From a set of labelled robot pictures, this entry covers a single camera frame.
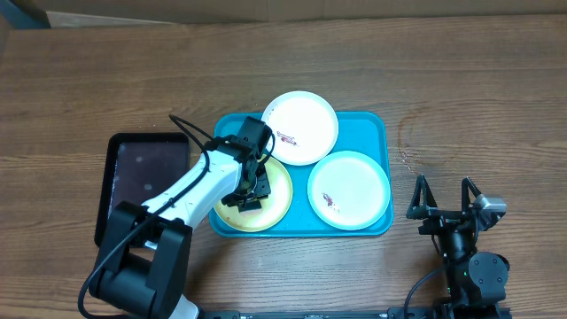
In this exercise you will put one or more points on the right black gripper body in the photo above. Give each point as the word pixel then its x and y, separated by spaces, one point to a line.
pixel 441 222

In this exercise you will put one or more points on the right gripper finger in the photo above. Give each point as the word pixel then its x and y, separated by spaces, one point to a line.
pixel 423 204
pixel 469 193

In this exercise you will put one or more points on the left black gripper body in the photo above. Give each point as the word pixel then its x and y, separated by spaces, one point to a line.
pixel 258 189

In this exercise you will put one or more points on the yellow-green rimmed plate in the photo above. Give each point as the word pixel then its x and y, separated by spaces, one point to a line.
pixel 274 208

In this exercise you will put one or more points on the green and pink sponge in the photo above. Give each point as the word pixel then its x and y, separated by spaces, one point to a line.
pixel 250 207

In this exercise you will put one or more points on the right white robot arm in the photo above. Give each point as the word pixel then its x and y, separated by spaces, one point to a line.
pixel 475 280

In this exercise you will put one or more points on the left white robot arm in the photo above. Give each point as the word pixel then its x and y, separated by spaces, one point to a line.
pixel 143 256

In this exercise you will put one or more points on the teal plastic serving tray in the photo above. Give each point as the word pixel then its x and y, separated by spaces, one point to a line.
pixel 362 132

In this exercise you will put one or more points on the black rectangular water tray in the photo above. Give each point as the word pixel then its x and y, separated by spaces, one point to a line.
pixel 139 166

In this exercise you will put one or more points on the light blue rimmed plate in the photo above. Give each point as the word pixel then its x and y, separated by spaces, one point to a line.
pixel 349 190

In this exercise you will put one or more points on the white plate with sauce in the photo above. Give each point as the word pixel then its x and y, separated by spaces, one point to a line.
pixel 305 126

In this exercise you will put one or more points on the brown cardboard backdrop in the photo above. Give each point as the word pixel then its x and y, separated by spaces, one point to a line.
pixel 33 13

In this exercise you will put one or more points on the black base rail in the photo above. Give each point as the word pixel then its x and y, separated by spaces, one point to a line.
pixel 390 313

